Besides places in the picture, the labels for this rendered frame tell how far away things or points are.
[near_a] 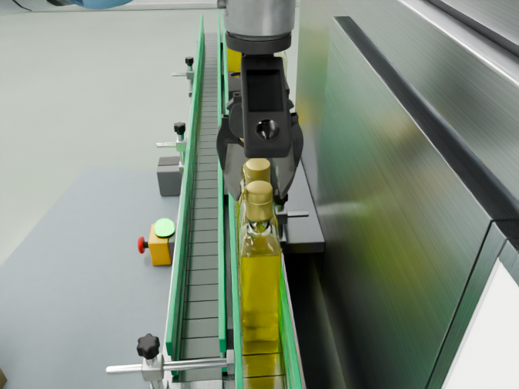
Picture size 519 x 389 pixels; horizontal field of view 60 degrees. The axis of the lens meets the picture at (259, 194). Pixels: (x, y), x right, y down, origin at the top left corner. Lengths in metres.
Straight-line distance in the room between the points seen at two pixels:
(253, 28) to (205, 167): 0.72
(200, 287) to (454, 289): 0.56
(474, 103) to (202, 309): 0.59
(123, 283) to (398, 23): 0.80
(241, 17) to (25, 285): 0.83
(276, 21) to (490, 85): 0.23
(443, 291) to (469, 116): 0.13
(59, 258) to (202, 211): 0.37
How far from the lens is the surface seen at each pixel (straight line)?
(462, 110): 0.35
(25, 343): 1.02
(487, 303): 0.33
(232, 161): 0.55
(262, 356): 0.74
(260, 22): 0.47
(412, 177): 0.41
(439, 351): 0.40
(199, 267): 0.87
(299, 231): 0.94
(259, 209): 0.57
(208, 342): 0.76
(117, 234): 1.19
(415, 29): 0.43
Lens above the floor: 1.49
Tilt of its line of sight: 36 degrees down
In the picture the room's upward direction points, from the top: straight up
